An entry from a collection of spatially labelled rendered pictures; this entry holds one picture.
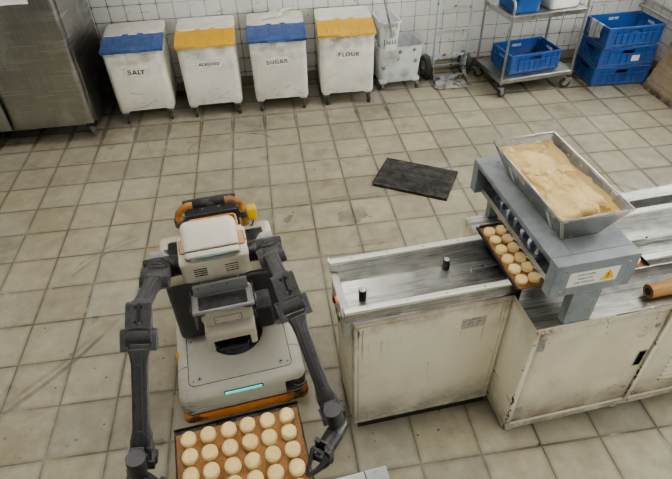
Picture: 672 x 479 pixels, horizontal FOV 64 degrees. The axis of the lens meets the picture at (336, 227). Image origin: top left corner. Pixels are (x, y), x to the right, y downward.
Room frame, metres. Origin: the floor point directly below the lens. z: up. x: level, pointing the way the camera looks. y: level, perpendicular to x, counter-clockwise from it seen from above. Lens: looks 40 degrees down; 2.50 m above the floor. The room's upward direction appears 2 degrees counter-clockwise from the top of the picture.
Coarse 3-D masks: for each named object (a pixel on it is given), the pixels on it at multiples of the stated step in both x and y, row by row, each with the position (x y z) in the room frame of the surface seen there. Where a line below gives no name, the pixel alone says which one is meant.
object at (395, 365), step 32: (448, 256) 1.74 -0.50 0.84; (480, 256) 1.74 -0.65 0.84; (352, 288) 1.56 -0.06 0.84; (384, 288) 1.56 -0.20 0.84; (416, 288) 1.55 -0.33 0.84; (448, 288) 1.55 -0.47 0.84; (384, 320) 1.39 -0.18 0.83; (416, 320) 1.42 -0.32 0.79; (448, 320) 1.44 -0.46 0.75; (480, 320) 1.47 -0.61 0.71; (352, 352) 1.39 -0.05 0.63; (384, 352) 1.39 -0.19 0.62; (416, 352) 1.42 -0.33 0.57; (448, 352) 1.45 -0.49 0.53; (480, 352) 1.48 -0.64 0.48; (352, 384) 1.39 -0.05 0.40; (384, 384) 1.39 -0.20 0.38; (416, 384) 1.42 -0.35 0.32; (448, 384) 1.46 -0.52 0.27; (480, 384) 1.49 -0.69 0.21; (352, 416) 1.40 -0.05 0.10; (384, 416) 1.40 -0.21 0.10
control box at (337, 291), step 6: (336, 276) 1.64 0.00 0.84; (336, 282) 1.60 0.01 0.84; (336, 288) 1.57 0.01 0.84; (336, 294) 1.54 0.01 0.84; (342, 294) 1.53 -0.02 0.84; (342, 300) 1.50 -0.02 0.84; (336, 306) 1.54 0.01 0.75; (342, 306) 1.47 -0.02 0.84; (336, 312) 1.53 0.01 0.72; (342, 312) 1.43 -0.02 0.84; (342, 318) 1.42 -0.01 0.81; (342, 324) 1.43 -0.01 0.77; (348, 324) 1.41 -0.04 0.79; (342, 330) 1.43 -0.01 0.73; (348, 330) 1.41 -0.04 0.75; (348, 336) 1.41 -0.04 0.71
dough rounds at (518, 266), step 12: (492, 228) 1.83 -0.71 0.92; (504, 228) 1.83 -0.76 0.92; (492, 240) 1.75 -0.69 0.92; (504, 240) 1.75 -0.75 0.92; (504, 252) 1.68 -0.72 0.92; (516, 252) 1.67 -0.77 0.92; (504, 264) 1.62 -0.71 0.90; (516, 264) 1.59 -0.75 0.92; (528, 264) 1.59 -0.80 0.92; (516, 276) 1.53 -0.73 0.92; (528, 276) 1.53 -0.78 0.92; (540, 276) 1.52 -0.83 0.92
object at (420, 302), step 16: (656, 256) 1.64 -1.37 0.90; (464, 288) 1.49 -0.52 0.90; (480, 288) 1.49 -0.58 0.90; (496, 288) 1.49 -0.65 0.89; (512, 288) 1.51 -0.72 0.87; (368, 304) 1.42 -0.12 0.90; (384, 304) 1.42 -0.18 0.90; (400, 304) 1.41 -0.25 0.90; (416, 304) 1.43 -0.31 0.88; (432, 304) 1.44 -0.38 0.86; (448, 304) 1.45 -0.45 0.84; (352, 320) 1.38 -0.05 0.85
